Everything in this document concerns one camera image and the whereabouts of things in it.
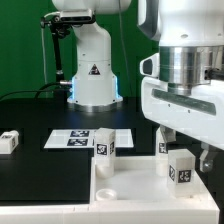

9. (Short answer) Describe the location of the silver camera on stand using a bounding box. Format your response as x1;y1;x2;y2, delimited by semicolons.
59;9;93;23

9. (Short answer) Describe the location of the white square table top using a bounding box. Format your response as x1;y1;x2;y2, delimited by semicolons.
91;156;203;202

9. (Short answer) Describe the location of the black cable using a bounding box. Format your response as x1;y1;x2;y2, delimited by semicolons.
0;81;70;102

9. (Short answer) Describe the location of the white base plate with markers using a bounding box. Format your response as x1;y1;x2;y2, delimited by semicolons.
44;129;134;149

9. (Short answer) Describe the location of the white L-shaped obstacle fence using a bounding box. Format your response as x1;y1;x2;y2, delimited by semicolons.
0;182;219;224

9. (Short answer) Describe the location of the white cable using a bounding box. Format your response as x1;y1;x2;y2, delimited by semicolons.
40;11;61;85

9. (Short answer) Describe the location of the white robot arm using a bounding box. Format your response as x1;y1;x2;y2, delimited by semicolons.
52;0;224;172

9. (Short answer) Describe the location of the black camera stand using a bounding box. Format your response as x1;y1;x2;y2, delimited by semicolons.
40;15;71;101

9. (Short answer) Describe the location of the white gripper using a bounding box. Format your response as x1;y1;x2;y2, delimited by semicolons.
140;53;224;173

